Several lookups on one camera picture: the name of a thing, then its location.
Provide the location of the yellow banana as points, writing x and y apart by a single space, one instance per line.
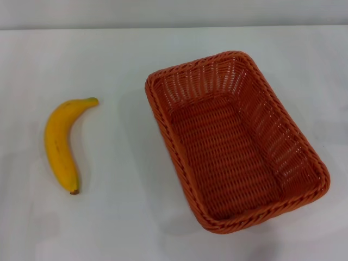
58 146

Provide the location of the orange woven plastic basket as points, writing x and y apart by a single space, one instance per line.
225 152

